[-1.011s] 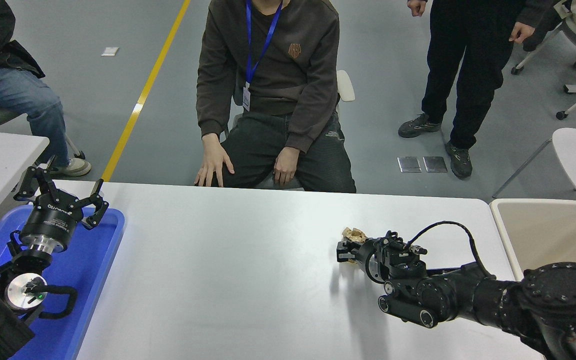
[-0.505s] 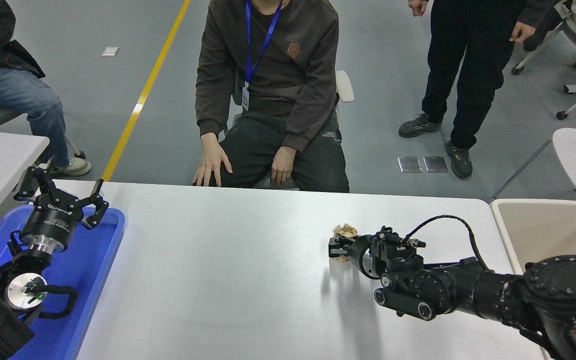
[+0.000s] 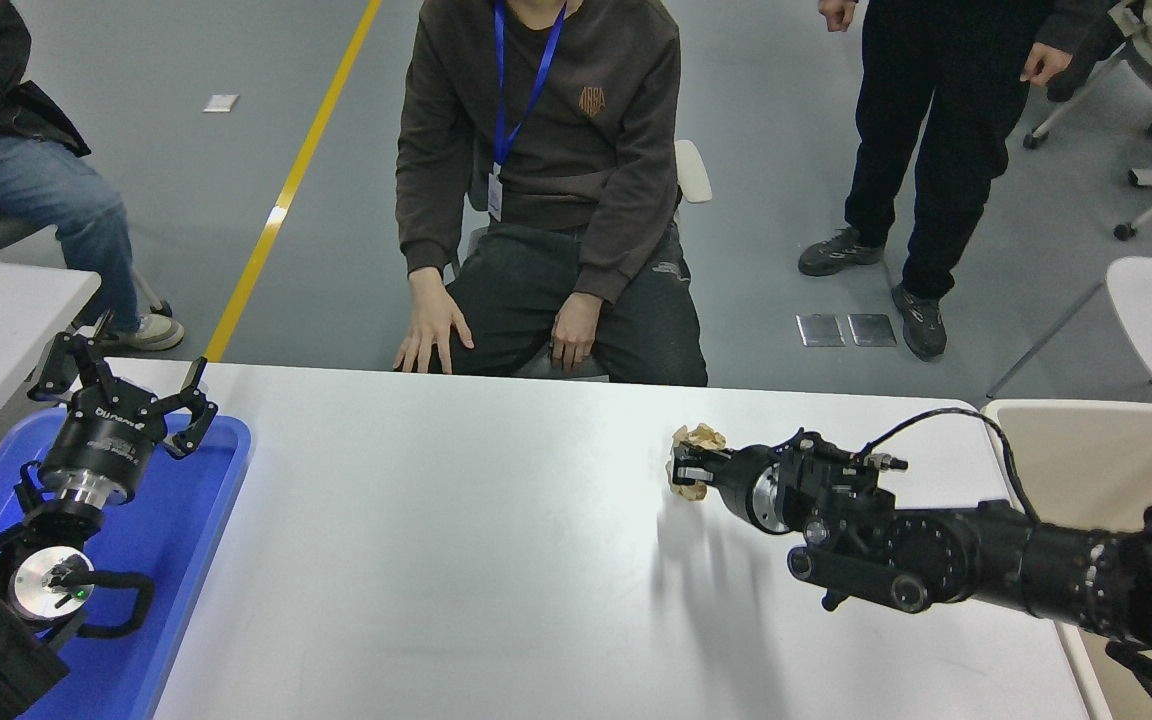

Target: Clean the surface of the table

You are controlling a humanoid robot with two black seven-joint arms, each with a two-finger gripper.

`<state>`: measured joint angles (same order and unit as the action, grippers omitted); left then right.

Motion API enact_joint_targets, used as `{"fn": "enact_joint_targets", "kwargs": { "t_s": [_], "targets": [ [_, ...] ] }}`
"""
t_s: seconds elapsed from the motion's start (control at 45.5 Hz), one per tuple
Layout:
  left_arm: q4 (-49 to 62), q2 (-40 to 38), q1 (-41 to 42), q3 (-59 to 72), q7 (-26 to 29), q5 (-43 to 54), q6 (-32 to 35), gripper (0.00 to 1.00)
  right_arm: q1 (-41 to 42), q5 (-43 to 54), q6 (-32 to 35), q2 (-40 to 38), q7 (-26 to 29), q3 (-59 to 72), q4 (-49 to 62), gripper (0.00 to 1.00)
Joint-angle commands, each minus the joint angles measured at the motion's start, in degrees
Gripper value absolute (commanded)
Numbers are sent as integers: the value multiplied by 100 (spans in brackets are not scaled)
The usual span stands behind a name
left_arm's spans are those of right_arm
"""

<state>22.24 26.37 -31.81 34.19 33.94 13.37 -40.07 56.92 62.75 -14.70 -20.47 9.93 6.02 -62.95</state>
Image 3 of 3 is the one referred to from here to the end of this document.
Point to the standing person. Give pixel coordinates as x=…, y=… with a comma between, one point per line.
x=936, y=100

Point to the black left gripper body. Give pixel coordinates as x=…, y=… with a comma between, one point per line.
x=106, y=440

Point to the standing person's left hand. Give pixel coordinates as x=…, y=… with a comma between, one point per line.
x=1046, y=63

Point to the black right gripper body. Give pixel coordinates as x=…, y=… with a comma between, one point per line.
x=741, y=485

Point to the lanyard person's right hand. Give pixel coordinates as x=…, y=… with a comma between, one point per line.
x=434, y=320

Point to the seated person in jeans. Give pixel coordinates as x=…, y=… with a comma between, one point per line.
x=26, y=180

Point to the lanyard person's left hand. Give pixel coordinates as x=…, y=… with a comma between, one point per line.
x=576, y=330

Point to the large pale bin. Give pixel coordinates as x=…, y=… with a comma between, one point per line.
x=1106, y=460

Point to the dark jacket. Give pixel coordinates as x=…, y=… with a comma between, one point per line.
x=1066, y=93

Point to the metal floor plate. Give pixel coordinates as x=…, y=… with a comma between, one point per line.
x=873, y=329
x=821, y=330

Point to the standing person's right hand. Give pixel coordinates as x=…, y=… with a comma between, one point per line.
x=836, y=14

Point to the blue plastic tray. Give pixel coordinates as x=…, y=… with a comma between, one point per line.
x=171, y=560

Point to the tan paper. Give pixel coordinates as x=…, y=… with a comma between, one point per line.
x=701, y=435

